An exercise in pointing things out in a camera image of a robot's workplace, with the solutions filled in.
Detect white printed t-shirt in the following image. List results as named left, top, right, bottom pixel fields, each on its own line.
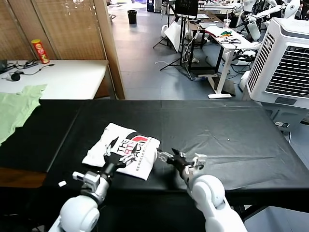
left=81, top=122, right=162, bottom=182

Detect black trash bin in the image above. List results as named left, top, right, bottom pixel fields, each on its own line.
left=127, top=9, right=138, bottom=25

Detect folded cloth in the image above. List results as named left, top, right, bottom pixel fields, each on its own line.
left=204, top=25, right=224, bottom=37

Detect white side table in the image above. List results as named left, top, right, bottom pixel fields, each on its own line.
left=0, top=59, right=110, bottom=100

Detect long white table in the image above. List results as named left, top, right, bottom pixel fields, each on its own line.
left=197, top=1, right=237, bottom=15

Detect tangled black cables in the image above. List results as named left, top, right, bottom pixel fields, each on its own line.
left=221, top=35, right=242, bottom=45

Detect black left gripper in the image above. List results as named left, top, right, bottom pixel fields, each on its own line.
left=100, top=136, right=142, bottom=179

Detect dark metal table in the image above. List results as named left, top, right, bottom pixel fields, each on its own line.
left=187, top=18, right=225, bottom=72

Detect white standing desk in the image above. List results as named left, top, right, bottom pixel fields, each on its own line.
left=204, top=24, right=252, bottom=100

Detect grey laptop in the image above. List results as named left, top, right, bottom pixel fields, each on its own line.
left=198, top=21, right=225, bottom=29

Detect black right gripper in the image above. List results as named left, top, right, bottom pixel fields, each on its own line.
left=156, top=147, right=194, bottom=176

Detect wooden post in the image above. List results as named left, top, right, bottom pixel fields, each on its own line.
left=93, top=0, right=126, bottom=100

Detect white air cooler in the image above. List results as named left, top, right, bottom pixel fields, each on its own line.
left=245, top=17, right=309, bottom=110

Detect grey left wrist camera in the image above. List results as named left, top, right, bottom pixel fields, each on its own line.
left=71, top=170, right=101, bottom=192

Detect red yellow chips can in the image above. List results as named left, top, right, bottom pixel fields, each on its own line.
left=30, top=39, right=51, bottom=65

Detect white foam board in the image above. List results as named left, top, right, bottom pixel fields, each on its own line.
left=165, top=21, right=187, bottom=53

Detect black tripod stand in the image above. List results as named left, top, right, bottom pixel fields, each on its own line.
left=153, top=0, right=181, bottom=49

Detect black table cover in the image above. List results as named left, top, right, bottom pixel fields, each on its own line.
left=0, top=99, right=309, bottom=209

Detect black monitor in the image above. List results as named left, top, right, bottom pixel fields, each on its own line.
left=174, top=0, right=199, bottom=19

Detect light green garment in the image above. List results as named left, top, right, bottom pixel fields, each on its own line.
left=0, top=84, right=48, bottom=145

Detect plastic cup with straw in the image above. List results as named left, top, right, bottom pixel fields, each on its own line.
left=223, top=13, right=232, bottom=29

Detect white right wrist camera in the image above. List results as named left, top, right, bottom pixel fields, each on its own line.
left=192, top=152, right=208, bottom=168

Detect black cable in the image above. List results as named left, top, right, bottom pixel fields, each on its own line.
left=23, top=63, right=55, bottom=76

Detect white humanoid robot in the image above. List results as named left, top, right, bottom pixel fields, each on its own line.
left=230, top=0, right=262, bottom=41
left=262, top=0, right=304, bottom=28

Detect bamboo folding screen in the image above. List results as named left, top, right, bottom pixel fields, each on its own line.
left=0, top=0, right=108, bottom=61

